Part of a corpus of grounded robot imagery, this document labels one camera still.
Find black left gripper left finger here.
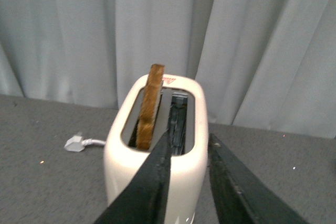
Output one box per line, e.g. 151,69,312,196
95,132,171,223

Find brown toast slice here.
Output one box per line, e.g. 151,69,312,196
136,64,164,150

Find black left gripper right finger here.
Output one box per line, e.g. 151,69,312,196
208,133,306,223

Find white two-slot toaster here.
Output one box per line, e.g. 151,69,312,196
97,74,208,223

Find grey pleated curtain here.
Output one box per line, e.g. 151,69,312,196
1,0,335,138

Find white power plug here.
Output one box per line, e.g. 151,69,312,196
64,132,85,152

